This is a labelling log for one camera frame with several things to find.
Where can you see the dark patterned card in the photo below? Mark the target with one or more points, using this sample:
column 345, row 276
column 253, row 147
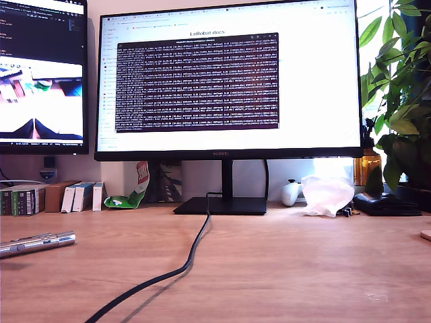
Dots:
column 168, row 183

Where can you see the green leafy houseplant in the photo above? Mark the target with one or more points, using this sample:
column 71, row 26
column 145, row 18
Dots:
column 404, row 67

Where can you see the dark printed box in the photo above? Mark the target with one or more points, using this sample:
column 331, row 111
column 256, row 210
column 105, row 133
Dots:
column 5, row 202

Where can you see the blue shield badge device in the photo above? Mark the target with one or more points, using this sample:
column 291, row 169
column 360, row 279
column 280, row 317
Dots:
column 47, row 175

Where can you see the wide Huawei computer monitor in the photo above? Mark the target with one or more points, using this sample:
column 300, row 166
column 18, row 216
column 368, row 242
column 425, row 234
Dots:
column 303, row 84

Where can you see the small black square device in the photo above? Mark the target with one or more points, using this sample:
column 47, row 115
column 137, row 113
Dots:
column 49, row 162

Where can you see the white game controller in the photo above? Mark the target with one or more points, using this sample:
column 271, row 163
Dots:
column 289, row 195

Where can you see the black rectangular plant pot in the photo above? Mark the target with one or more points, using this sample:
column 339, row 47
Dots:
column 414, row 195

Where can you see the white crumpled plastic bag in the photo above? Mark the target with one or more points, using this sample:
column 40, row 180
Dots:
column 326, row 196

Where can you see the amber glass pump bottle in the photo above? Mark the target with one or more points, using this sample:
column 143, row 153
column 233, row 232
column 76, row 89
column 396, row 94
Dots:
column 370, row 165

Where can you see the green printed box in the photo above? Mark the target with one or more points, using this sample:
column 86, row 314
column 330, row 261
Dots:
column 20, row 202

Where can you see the cork coaster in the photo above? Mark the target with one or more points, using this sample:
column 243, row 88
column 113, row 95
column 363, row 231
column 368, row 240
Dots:
column 427, row 235

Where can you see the computer monitor with dark editor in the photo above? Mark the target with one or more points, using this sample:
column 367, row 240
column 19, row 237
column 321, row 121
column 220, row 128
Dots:
column 40, row 40

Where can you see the white and blue box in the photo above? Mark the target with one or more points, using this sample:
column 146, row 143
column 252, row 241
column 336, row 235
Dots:
column 68, row 201
column 81, row 199
column 97, row 197

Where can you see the green and red snack bag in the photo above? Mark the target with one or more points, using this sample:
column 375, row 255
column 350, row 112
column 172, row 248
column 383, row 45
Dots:
column 123, row 202

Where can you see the black leather wallet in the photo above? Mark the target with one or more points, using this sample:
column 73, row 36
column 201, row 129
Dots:
column 387, row 206

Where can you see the silver metallic laser pointer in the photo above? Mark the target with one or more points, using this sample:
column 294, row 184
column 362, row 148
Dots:
column 40, row 242

